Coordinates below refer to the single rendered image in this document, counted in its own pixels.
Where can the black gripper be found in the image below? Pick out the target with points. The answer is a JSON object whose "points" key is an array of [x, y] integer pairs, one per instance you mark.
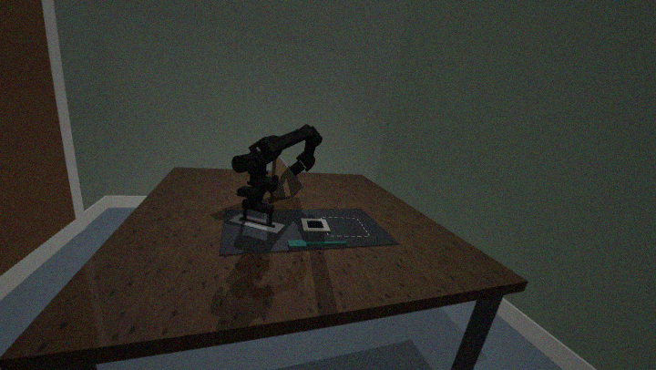
{"points": [[252, 193]]}

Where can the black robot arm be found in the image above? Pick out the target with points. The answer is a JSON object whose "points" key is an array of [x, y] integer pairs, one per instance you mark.
{"points": [[271, 147]]}

